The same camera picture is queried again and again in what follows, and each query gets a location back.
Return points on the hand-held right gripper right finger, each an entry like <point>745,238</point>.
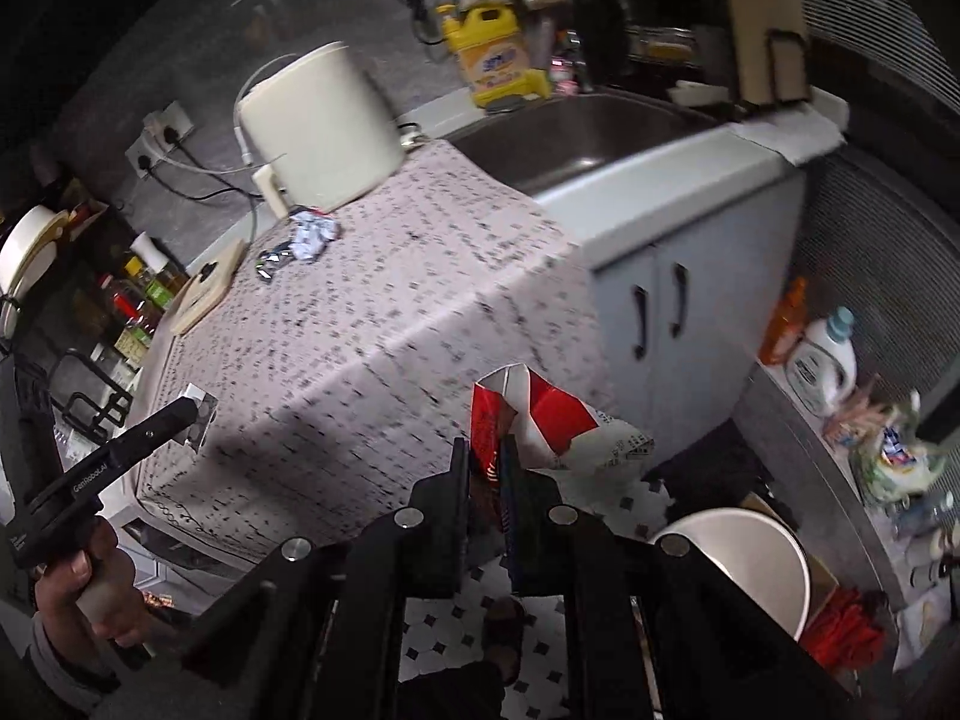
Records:
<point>517,514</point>

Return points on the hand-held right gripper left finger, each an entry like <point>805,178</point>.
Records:
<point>457,491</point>

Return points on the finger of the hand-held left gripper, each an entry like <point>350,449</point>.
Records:
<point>150,427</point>

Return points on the red and white carton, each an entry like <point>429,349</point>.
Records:
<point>559,420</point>

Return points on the white round bin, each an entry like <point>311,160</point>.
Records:
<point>735,562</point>

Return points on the person's left forearm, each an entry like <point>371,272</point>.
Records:
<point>45,667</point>

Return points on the person's left hand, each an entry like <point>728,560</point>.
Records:
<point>105,592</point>

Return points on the black gas stove grate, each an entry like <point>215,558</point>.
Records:
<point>90,397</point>

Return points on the person's foot in slipper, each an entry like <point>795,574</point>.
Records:
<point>504,637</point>

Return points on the row of seasoning bottles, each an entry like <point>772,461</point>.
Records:
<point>142,300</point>

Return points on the wooden cutting board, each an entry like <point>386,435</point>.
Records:
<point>206,285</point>

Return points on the patterned tablecloth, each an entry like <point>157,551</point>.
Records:
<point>375,315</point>

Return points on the shiny crumpled wrapper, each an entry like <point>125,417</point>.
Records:
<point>274,261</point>

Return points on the stack of white plates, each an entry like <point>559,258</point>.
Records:
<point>26,247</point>

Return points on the crumpled white printed wrapper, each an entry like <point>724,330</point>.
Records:
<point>315,234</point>

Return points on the white sink cabinet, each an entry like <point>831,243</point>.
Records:
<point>675,240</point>

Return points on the orange bottle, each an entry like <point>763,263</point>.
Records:
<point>784,322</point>

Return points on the white laundry detergent bottle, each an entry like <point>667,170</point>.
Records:
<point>821,367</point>

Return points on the cream air fryer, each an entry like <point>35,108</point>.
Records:
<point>322,127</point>

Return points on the red cloth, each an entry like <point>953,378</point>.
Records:
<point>847,630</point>

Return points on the steel sink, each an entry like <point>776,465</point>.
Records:
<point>592,139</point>

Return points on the clear plastic bag of packaging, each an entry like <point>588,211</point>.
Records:
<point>896,450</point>

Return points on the clear plastic bottle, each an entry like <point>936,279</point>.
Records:
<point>926,514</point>

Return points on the yellow detergent bottle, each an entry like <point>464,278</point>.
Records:
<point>499,60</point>

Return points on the small pink bottle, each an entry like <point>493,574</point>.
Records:
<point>562,67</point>

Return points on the cream cutting board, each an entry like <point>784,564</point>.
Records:
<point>757,15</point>

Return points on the wall power outlet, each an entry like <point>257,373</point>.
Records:
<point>142,159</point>
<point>171,124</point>

